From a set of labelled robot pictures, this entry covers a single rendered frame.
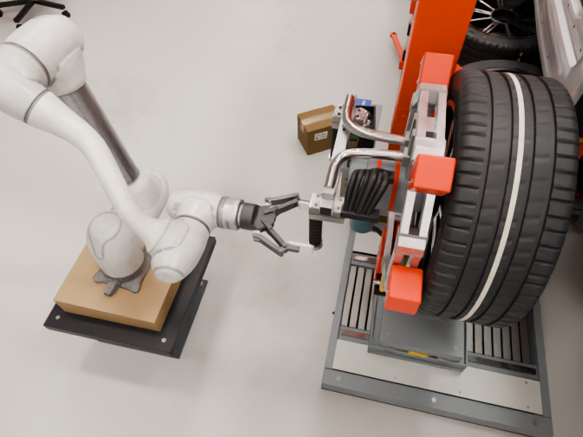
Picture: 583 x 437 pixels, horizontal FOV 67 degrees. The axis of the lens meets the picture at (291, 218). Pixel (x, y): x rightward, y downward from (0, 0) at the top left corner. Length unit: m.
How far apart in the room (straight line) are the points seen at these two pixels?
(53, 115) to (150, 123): 1.68
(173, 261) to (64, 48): 0.62
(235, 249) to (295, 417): 0.81
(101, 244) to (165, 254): 0.46
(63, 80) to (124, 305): 0.78
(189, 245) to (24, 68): 0.57
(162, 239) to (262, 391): 0.94
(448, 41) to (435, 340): 1.03
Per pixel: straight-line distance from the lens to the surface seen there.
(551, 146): 1.04
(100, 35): 3.83
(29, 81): 1.27
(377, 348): 1.77
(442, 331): 1.77
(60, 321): 1.86
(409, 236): 1.02
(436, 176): 0.92
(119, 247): 1.54
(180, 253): 1.11
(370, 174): 1.02
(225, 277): 2.09
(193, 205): 1.20
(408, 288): 1.06
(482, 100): 1.06
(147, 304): 1.67
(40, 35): 1.33
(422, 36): 1.53
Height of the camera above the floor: 1.80
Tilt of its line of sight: 54 degrees down
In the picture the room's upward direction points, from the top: 3 degrees counter-clockwise
